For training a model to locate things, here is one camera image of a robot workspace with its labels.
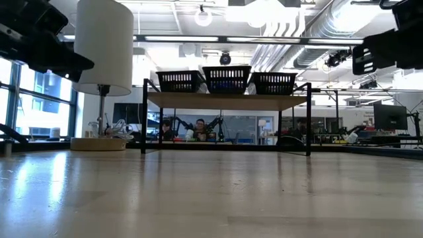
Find black plastic slotted basket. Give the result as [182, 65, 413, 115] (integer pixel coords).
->
[202, 65, 252, 95]
[248, 71, 298, 96]
[155, 69, 206, 93]

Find clear glass jar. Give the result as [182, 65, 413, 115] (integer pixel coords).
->
[87, 121, 100, 138]

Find black chair back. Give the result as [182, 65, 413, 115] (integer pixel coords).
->
[276, 136, 305, 148]

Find black overhead frame bar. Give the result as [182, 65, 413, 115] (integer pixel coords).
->
[134, 34, 364, 46]

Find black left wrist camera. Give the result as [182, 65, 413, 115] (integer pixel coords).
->
[18, 0, 69, 36]

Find small dark mounting block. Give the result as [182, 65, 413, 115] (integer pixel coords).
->
[0, 140, 14, 157]

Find round beige base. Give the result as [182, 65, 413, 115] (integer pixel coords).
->
[70, 137, 128, 152]

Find window with dark frame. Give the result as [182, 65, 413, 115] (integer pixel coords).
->
[0, 58, 79, 138]

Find wooden shelf riser black legs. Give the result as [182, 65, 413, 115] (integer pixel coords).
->
[140, 78, 313, 157]

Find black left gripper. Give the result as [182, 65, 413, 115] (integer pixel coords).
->
[0, 0, 95, 83]

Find black monitor screen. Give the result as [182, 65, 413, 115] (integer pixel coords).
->
[112, 102, 143, 125]
[373, 103, 408, 131]

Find person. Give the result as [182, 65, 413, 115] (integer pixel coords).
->
[161, 119, 176, 141]
[188, 118, 212, 142]

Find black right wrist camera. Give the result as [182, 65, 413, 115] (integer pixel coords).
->
[391, 0, 423, 31]

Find silver ventilation duct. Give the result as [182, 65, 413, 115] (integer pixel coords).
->
[292, 0, 397, 69]

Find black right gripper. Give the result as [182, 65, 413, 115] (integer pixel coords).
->
[352, 18, 423, 76]

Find round white pendant lamp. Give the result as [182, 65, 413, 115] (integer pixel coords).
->
[194, 5, 213, 28]

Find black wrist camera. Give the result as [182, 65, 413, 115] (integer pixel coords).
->
[18, 0, 69, 36]
[391, 0, 423, 31]

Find white shade table lamp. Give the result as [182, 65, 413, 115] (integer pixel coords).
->
[72, 0, 135, 137]

